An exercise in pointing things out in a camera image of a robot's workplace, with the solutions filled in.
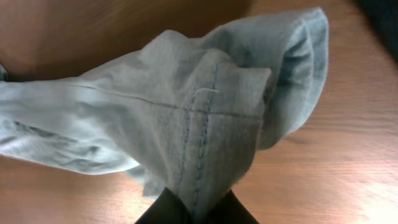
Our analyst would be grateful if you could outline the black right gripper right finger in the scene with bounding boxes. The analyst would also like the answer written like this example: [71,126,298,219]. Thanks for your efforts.
[206,190,259,224]

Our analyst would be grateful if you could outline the black garment at right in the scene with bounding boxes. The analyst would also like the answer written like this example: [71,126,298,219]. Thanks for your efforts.
[353,0,397,63]

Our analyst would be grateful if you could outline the light blue t-shirt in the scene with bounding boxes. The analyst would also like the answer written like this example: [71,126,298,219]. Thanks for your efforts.
[1,8,328,222]

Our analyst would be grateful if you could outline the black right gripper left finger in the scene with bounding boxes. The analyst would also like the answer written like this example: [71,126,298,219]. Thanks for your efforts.
[136,187,192,224]

